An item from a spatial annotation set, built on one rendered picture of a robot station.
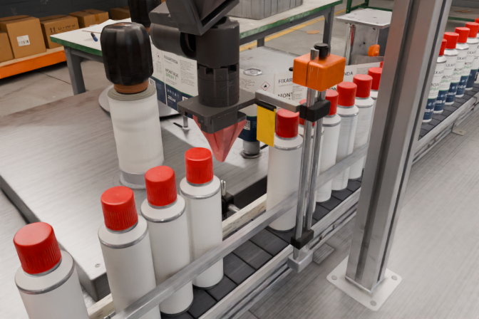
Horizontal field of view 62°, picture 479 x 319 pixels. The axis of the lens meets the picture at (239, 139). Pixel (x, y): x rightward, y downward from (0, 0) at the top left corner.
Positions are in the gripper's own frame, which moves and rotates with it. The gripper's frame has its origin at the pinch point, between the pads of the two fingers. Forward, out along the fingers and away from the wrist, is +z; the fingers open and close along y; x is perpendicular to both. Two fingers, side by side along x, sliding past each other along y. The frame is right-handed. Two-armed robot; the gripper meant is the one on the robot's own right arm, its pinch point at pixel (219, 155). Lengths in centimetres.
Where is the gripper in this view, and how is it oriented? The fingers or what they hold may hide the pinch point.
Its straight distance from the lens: 60.4
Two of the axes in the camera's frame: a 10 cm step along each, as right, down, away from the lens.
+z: 0.0, 8.8, 4.8
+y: -7.0, 3.4, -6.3
